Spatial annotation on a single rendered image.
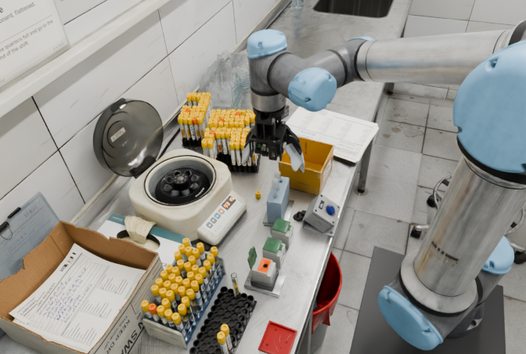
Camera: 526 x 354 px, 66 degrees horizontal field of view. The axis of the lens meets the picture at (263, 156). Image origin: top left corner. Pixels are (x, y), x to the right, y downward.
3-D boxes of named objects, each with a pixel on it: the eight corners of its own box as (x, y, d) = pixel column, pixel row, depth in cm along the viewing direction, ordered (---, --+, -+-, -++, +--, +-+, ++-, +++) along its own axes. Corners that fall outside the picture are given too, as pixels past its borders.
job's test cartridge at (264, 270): (271, 290, 98) (270, 275, 93) (253, 284, 99) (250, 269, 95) (276, 276, 100) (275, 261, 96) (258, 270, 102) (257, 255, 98)
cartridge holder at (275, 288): (279, 298, 97) (279, 290, 95) (244, 287, 100) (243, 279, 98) (286, 279, 101) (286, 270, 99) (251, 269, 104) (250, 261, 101)
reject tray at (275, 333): (287, 361, 86) (287, 359, 86) (257, 350, 88) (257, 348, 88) (297, 331, 91) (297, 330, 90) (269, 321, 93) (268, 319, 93)
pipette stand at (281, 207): (286, 229, 113) (286, 204, 106) (262, 224, 114) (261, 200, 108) (294, 202, 120) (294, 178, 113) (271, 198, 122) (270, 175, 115)
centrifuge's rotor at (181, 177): (189, 224, 109) (184, 206, 104) (145, 203, 115) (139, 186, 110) (221, 187, 119) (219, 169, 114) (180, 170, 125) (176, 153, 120)
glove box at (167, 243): (173, 286, 101) (165, 264, 95) (95, 258, 108) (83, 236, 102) (196, 247, 110) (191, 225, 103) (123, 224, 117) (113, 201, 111)
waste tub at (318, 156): (319, 197, 121) (321, 173, 114) (278, 186, 126) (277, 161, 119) (333, 168, 130) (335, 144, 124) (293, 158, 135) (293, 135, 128)
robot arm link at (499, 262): (502, 283, 80) (535, 242, 71) (464, 323, 74) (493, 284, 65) (449, 242, 87) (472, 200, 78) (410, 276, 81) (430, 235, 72)
